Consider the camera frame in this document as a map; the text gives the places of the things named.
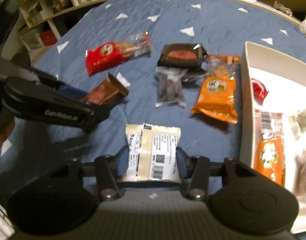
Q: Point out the clear packet dark dried fruit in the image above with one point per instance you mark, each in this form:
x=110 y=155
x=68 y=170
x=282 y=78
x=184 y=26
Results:
x=170 y=87

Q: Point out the orange biscuit packet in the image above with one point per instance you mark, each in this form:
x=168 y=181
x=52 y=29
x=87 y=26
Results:
x=216 y=97

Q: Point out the red white striped candy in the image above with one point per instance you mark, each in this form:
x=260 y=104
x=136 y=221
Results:
x=259 y=88

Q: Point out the wooden shelf unit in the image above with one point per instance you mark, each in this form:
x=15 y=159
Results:
x=68 y=7

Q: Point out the green white candy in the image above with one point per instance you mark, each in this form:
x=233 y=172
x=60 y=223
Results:
x=301 y=122

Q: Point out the black mooncake packet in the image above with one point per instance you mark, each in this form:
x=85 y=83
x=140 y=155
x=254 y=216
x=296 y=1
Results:
x=180 y=55

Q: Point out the grey stone figurine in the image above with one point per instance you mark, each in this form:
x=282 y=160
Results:
x=283 y=7

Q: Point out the brown figurine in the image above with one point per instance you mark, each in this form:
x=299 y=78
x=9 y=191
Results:
x=61 y=2

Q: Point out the white barcode snack packet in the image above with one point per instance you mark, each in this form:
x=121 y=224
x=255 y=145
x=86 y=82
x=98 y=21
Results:
x=153 y=150

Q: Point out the red storage box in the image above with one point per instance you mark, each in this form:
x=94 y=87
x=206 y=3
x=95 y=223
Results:
x=49 y=38

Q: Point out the person's left hand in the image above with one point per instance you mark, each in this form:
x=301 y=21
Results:
x=3 y=130

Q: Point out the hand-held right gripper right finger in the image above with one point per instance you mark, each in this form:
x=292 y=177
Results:
x=181 y=162

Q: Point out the brown snack packet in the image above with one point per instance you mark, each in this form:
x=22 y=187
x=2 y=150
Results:
x=105 y=92

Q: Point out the red biscuit packet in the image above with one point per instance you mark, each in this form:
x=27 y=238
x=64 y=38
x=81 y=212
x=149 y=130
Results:
x=105 y=55

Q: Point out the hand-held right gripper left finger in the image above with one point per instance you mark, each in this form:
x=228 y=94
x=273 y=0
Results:
x=121 y=161

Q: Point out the shallow white cardboard box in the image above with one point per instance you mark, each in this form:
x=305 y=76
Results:
x=246 y=105

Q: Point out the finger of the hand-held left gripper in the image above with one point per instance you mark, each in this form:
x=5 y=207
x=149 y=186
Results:
x=73 y=92
x=95 y=115

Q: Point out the clear storage bin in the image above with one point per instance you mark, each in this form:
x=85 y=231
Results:
x=31 y=40

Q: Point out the small cardboard box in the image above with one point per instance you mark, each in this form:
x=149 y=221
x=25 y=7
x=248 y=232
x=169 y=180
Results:
x=34 y=15

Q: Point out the orange snack packet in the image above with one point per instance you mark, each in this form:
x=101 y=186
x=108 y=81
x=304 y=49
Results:
x=269 y=152

